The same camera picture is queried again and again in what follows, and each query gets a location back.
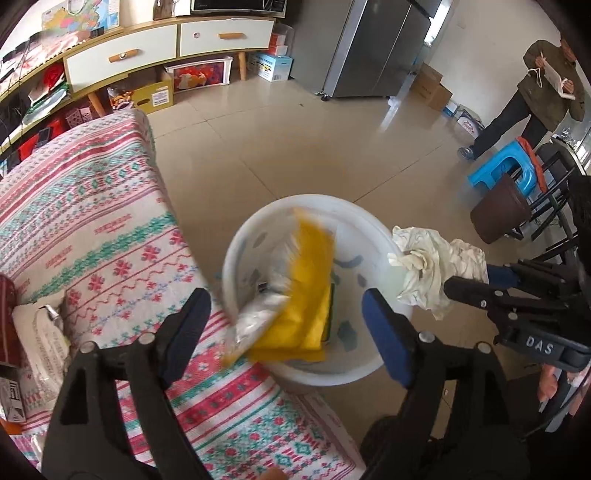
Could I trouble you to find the wooden cabinet white drawers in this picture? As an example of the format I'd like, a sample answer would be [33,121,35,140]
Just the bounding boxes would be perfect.
[0,14,278,153]

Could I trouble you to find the stainless steel refrigerator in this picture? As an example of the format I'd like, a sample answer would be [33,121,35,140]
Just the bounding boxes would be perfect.
[288,0,455,100]

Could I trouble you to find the white paper bag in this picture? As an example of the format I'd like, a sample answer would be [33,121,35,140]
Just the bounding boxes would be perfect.
[529,53,578,100]

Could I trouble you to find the brown cardboard box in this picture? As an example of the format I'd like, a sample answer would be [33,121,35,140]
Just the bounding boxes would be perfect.
[410,63,454,112]

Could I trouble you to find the colourful map board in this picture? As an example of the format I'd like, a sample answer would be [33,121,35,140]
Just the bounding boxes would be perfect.
[41,0,122,35]

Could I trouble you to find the white storage box red print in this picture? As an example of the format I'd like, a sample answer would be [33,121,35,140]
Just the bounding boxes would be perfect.
[165,56,234,92]

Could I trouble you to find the orange snack bag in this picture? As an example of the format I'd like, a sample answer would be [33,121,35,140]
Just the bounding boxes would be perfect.
[107,88,134,112]

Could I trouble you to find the yellow packet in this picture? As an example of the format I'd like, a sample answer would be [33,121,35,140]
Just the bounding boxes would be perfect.
[247,208,338,365]

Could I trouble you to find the dark red box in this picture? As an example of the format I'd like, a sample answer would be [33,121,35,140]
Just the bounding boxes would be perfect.
[0,273,23,367]

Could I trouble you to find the blue plastic stool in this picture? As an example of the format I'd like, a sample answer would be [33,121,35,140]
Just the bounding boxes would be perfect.
[467,141,550,195]

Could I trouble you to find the yellow cardboard box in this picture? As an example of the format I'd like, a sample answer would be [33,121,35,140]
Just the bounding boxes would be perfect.
[131,79,175,115]

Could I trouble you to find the patterned tablecloth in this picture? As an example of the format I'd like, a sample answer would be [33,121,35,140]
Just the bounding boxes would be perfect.
[0,110,365,480]

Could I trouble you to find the small white box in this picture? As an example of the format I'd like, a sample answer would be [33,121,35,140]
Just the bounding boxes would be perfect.
[0,376,26,423]

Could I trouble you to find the white blue flat box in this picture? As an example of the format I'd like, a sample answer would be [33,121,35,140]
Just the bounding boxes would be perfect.
[455,107,486,137]

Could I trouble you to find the orange cloth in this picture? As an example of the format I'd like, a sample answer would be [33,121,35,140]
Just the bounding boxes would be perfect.
[516,136,549,193]

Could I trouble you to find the white plastic bin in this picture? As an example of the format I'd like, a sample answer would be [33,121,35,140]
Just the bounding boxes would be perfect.
[223,195,414,386]

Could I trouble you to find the black chair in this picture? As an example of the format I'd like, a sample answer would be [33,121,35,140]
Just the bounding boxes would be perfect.
[512,141,583,252]

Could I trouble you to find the white tissue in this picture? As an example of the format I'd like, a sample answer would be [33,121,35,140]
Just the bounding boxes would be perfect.
[387,225,490,321]

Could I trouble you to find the white printed packet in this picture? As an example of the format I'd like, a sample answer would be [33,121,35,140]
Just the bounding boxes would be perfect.
[13,295,72,407]

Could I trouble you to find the person's right hand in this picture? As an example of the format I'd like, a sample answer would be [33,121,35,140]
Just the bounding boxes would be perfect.
[538,363,591,418]

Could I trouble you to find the pink plastic basket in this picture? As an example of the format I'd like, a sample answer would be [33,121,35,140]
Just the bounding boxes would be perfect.
[64,106,100,131]

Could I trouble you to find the brown round stool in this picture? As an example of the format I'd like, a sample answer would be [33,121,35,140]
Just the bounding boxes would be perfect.
[470,174,533,244]

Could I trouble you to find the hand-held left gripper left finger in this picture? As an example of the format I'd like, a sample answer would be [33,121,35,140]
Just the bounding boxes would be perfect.
[41,287,220,480]

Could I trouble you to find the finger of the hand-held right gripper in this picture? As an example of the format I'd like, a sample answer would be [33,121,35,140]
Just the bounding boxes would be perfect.
[487,261,576,297]
[443,276,546,334]

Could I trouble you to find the clear plastic wrapper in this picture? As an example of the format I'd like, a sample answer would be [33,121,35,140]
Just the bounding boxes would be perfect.
[222,244,301,370]

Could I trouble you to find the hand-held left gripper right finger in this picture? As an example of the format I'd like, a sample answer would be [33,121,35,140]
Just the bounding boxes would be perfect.
[361,287,532,480]

